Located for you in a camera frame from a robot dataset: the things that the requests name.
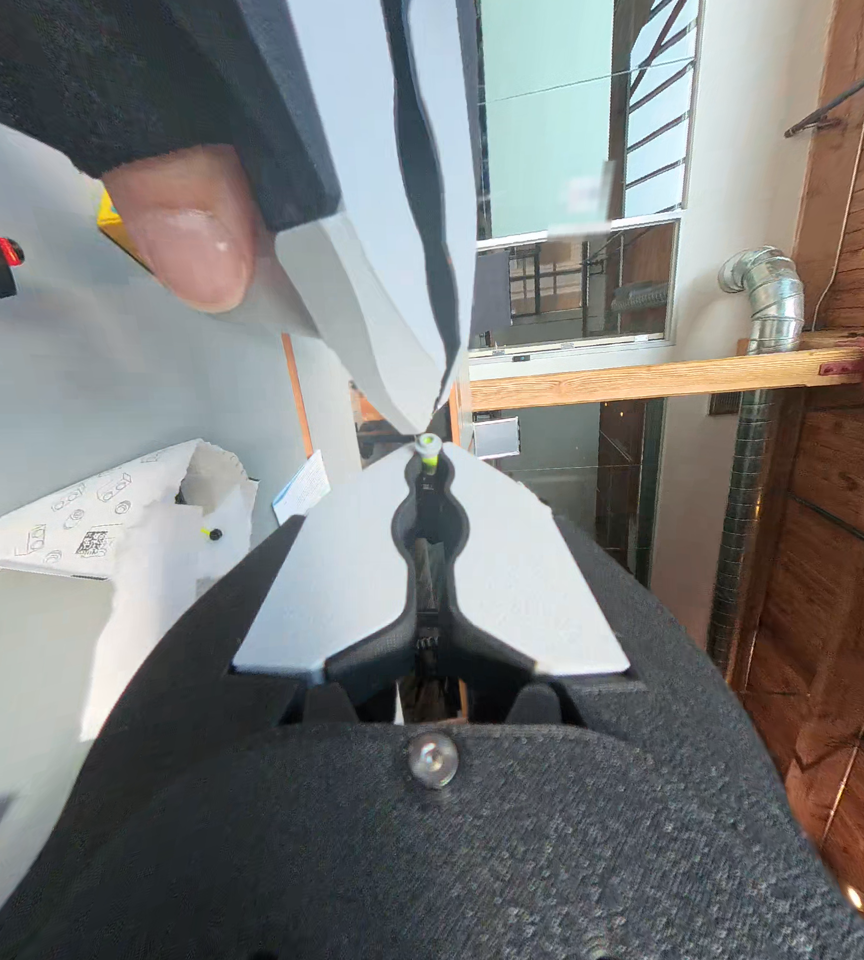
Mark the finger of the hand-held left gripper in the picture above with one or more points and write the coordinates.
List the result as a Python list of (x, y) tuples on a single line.
[(459, 150), (357, 255)]

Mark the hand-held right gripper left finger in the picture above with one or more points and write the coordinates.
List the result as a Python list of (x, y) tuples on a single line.
[(327, 593)]

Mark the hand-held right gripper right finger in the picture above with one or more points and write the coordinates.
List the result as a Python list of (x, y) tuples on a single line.
[(537, 593)]

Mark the small green white lego piece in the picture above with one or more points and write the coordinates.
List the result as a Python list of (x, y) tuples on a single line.
[(428, 446)]

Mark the torn printed white paper bag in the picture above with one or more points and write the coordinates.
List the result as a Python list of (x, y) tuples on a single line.
[(102, 525)]

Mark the colourful cardboard lego box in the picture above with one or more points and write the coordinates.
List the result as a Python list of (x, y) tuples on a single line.
[(120, 228)]

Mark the person's left hand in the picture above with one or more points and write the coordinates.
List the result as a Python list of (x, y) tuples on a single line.
[(192, 225)]

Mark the white blue instruction leaflet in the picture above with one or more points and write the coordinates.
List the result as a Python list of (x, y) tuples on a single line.
[(302, 489)]

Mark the white framed window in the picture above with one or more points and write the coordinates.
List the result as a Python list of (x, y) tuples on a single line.
[(574, 293)]

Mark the light wooden beam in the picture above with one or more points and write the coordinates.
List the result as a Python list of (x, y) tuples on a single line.
[(627, 378)]

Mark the silver metal duct pipe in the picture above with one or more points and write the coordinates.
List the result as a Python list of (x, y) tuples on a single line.
[(769, 308)]

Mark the red metal bracket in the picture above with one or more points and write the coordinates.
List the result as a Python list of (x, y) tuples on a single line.
[(852, 365)]

